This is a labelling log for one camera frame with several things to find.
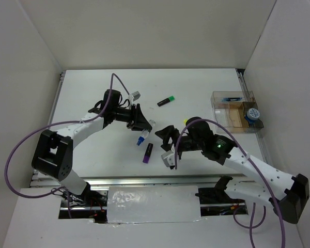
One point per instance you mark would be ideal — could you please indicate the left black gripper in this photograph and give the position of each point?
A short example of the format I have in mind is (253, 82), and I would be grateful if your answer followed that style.
(136, 121)

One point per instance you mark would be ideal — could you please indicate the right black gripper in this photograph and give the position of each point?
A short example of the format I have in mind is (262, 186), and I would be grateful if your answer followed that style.
(165, 133)

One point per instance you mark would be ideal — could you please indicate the blue gel pen teal end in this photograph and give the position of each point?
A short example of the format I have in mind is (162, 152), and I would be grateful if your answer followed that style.
(232, 99)

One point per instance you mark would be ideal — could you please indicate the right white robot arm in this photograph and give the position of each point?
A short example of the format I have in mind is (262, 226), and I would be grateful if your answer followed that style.
(285, 193)

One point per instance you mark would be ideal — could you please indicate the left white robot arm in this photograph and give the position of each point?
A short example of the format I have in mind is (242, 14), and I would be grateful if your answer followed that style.
(54, 152)

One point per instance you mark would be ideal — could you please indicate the purple black highlighter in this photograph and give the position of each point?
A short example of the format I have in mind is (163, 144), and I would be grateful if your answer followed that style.
(147, 154)

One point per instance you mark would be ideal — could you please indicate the green black highlighter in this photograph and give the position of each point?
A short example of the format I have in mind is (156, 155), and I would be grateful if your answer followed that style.
(165, 101)

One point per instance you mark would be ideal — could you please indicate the white taped front panel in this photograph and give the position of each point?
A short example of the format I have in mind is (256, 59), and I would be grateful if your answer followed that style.
(159, 204)

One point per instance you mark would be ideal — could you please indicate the clear plastic organizer tray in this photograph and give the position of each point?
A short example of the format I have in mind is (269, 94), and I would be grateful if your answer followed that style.
(231, 115)

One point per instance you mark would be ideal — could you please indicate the blue round tape dispenser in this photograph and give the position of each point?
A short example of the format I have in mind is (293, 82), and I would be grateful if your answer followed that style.
(252, 115)

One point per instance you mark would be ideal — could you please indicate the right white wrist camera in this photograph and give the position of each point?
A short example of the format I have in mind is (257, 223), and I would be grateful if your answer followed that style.
(169, 159)

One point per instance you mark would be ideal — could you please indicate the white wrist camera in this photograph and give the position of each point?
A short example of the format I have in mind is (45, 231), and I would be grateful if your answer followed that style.
(133, 97)
(169, 159)

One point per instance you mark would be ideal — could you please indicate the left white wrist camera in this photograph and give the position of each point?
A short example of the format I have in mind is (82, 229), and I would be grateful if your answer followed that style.
(133, 97)

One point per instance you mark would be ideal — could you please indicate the aluminium front rail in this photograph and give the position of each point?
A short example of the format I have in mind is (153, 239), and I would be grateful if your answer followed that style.
(35, 182)

